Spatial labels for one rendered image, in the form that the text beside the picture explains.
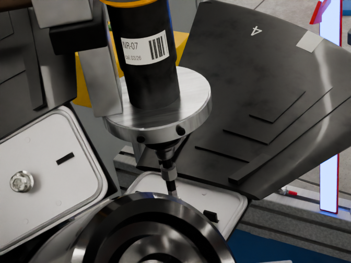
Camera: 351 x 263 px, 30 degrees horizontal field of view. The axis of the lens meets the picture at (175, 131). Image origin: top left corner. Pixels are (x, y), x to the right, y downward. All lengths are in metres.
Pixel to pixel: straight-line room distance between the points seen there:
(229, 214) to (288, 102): 0.13
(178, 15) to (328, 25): 1.19
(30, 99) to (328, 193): 0.56
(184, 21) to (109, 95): 1.55
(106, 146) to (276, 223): 0.80
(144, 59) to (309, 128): 0.20
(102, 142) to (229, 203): 1.21
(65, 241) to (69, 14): 0.12
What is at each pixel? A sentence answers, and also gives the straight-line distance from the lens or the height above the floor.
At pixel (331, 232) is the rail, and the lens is 0.94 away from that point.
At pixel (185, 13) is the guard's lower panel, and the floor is 0.64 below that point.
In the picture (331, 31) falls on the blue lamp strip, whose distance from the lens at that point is 0.75.
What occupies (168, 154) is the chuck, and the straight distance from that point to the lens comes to 0.43.
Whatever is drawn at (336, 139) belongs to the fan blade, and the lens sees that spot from 0.53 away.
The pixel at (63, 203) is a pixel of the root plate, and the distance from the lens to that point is 0.41.
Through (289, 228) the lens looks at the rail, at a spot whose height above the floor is 0.81.
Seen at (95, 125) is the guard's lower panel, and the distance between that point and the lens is 1.63.
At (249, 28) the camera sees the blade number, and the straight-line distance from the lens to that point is 0.63.
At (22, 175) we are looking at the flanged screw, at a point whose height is 1.27.
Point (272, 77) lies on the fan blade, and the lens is 0.58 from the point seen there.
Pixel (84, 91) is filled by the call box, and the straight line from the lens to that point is 0.94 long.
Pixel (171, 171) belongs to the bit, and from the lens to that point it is 0.44.
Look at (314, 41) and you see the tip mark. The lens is 0.64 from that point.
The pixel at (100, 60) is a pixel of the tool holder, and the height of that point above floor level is 1.32.
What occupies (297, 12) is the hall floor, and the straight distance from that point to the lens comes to 3.25.
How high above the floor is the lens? 1.51
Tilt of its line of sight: 37 degrees down
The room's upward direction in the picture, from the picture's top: 10 degrees counter-clockwise
